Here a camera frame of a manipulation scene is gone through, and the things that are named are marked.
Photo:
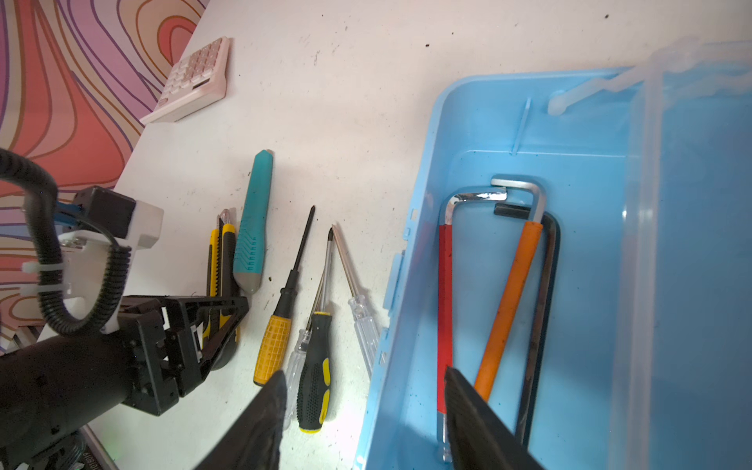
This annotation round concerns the teal utility knife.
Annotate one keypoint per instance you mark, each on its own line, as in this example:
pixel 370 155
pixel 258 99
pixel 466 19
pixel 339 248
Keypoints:
pixel 251 238

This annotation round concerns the yellow handled screwdriver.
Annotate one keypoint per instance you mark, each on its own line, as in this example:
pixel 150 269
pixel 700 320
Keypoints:
pixel 276 337

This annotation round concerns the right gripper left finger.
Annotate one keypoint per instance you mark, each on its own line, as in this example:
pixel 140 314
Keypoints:
pixel 253 441

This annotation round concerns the red handled hex key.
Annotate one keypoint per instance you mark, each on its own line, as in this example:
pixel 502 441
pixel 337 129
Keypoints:
pixel 445 351

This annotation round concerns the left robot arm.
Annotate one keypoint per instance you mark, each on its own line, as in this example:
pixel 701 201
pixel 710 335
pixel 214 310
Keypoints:
pixel 53 388

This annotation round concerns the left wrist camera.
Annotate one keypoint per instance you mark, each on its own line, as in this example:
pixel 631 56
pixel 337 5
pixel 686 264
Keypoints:
pixel 81 276

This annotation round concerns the yellow black utility knife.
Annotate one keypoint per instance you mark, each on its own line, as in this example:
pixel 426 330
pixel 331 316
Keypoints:
pixel 221 283

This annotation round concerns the clear toolbox lid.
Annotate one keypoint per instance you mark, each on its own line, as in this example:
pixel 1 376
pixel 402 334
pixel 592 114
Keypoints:
pixel 681 387

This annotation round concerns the black hex key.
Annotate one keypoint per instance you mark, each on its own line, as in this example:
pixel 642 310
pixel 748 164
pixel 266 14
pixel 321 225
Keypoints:
pixel 529 394

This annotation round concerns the black yellow screwdriver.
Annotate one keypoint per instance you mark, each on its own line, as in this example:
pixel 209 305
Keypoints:
pixel 315 383

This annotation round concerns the light blue plastic toolbox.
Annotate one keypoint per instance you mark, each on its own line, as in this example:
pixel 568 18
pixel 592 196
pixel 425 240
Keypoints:
pixel 483 127

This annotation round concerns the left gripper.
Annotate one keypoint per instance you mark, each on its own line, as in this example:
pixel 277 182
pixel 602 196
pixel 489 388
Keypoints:
pixel 200 329

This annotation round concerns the orange handled hex key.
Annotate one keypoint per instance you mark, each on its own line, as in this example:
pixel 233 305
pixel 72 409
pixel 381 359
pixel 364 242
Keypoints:
pixel 516 281

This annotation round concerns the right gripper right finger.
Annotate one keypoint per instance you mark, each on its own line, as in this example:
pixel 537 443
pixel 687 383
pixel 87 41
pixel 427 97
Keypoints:
pixel 478 438

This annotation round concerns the clear handled screwdriver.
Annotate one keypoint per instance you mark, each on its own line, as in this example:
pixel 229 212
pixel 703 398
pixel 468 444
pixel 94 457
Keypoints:
pixel 367 330

